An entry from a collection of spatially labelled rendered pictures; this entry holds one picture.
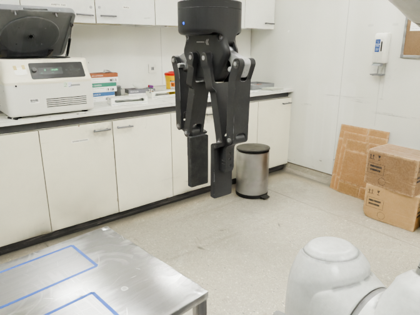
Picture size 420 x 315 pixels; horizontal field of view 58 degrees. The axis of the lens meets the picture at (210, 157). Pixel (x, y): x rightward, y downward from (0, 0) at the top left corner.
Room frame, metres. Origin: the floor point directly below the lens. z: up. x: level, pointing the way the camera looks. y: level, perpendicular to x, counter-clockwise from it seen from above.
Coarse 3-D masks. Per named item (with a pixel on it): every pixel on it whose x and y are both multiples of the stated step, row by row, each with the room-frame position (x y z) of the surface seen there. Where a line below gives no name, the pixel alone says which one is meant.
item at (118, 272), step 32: (32, 256) 0.87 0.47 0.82; (64, 256) 0.87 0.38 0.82; (96, 256) 0.87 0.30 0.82; (128, 256) 0.87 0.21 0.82; (0, 288) 0.73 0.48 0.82; (32, 288) 0.73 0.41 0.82; (64, 288) 0.73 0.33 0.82; (96, 288) 0.73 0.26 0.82; (128, 288) 0.73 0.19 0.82; (160, 288) 0.73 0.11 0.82; (192, 288) 0.73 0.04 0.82
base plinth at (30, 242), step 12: (276, 168) 3.95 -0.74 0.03; (192, 192) 3.22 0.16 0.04; (204, 192) 3.31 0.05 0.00; (156, 204) 2.98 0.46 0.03; (108, 216) 2.70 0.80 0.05; (120, 216) 2.76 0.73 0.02; (72, 228) 2.52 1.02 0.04; (84, 228) 2.58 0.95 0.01; (24, 240) 2.31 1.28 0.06; (36, 240) 2.36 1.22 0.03; (48, 240) 2.41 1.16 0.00; (0, 252) 2.21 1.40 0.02
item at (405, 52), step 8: (408, 24) 3.11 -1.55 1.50; (408, 32) 3.11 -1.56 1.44; (416, 32) 3.06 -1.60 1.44; (408, 40) 3.10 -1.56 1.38; (416, 40) 3.05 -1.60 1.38; (408, 48) 3.09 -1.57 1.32; (416, 48) 3.04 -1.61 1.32; (400, 56) 3.13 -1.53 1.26; (408, 56) 3.08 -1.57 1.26; (416, 56) 3.03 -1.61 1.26
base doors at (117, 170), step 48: (0, 144) 2.24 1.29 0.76; (48, 144) 2.42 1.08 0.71; (96, 144) 2.62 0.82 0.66; (144, 144) 2.87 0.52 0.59; (288, 144) 3.98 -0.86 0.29; (0, 192) 2.21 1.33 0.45; (48, 192) 2.39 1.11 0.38; (96, 192) 2.60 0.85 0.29; (144, 192) 2.85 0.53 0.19; (0, 240) 2.18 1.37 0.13
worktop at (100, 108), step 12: (252, 96) 3.60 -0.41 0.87; (96, 108) 2.75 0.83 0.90; (108, 108) 2.75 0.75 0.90; (120, 108) 2.75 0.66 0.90; (132, 108) 2.80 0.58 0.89; (144, 108) 2.86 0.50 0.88; (0, 120) 2.30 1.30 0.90; (12, 120) 2.30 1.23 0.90; (24, 120) 2.32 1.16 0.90; (36, 120) 2.36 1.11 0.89; (48, 120) 2.41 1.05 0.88
